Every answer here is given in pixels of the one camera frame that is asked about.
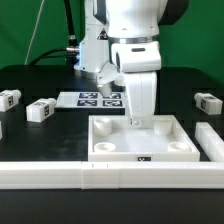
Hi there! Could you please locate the black side cable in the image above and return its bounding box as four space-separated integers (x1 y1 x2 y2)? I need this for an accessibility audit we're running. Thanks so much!
28 47 80 66

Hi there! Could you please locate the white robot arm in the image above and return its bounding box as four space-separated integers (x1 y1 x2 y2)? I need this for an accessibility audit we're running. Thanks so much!
74 0 189 126

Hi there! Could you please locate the white marker plate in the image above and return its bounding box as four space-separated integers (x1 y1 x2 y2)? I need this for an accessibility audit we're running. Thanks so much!
56 92 125 109

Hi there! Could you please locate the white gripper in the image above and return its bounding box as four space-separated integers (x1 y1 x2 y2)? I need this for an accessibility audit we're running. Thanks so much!
97 41 161 126

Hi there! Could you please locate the thin white cable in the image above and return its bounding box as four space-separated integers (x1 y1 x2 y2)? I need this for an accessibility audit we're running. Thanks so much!
23 0 46 66

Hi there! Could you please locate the white square table top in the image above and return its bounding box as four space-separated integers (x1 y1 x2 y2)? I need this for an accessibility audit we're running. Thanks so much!
88 115 200 162

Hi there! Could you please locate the white front fence rail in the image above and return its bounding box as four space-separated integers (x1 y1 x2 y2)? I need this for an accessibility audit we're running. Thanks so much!
0 162 224 189

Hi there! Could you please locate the black thick cable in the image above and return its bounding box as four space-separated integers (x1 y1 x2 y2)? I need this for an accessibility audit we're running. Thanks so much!
63 0 78 66

